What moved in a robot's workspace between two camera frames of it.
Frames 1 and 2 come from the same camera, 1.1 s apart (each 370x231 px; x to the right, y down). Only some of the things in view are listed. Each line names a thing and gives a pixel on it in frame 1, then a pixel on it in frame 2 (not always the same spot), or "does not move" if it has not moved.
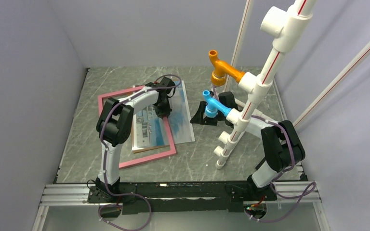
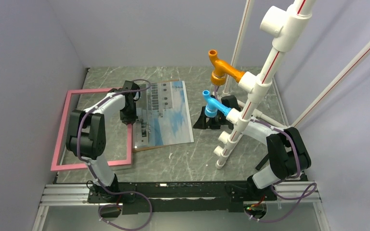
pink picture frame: x=168 y=129 -> x=55 y=167
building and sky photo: x=150 y=130 does not move
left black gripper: x=161 y=113 -> x=132 y=118
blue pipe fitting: x=214 y=106 does not move
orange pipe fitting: x=222 y=69 does not move
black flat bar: x=257 y=166 does not move
